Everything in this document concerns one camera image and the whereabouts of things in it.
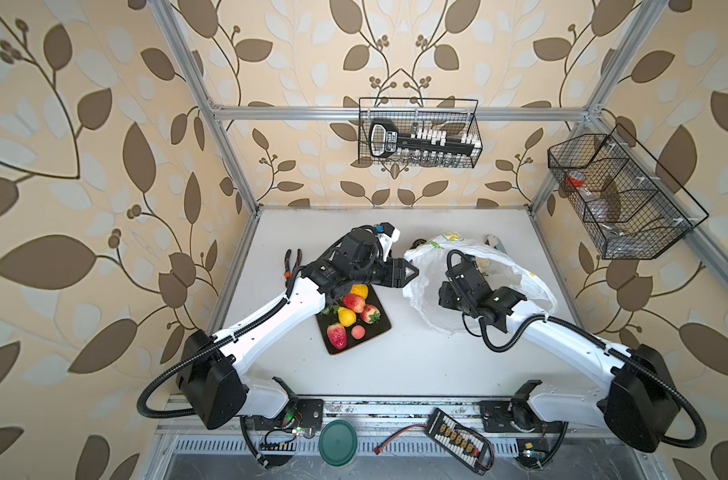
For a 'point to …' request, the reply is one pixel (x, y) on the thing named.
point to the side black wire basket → (626, 203)
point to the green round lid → (338, 442)
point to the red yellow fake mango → (354, 302)
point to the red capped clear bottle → (575, 178)
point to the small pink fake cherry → (358, 332)
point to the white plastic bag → (429, 260)
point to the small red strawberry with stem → (370, 314)
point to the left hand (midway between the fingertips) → (415, 270)
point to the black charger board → (454, 438)
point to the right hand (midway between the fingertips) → (447, 295)
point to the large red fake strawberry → (337, 334)
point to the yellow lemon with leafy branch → (346, 317)
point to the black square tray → (371, 329)
